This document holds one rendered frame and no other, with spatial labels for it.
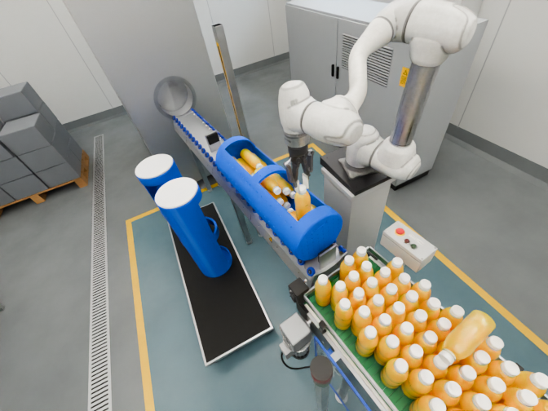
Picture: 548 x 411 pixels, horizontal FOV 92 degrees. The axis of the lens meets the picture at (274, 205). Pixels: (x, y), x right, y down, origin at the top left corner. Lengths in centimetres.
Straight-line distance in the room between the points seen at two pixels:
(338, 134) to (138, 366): 224
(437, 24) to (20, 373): 337
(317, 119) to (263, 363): 179
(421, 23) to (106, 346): 281
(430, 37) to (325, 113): 51
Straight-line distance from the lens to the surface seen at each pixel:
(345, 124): 77
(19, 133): 422
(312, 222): 114
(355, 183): 160
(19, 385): 311
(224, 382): 224
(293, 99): 85
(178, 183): 186
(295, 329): 132
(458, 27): 116
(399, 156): 142
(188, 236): 190
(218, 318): 221
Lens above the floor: 212
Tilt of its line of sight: 46 degrees down
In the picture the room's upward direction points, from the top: 11 degrees counter-clockwise
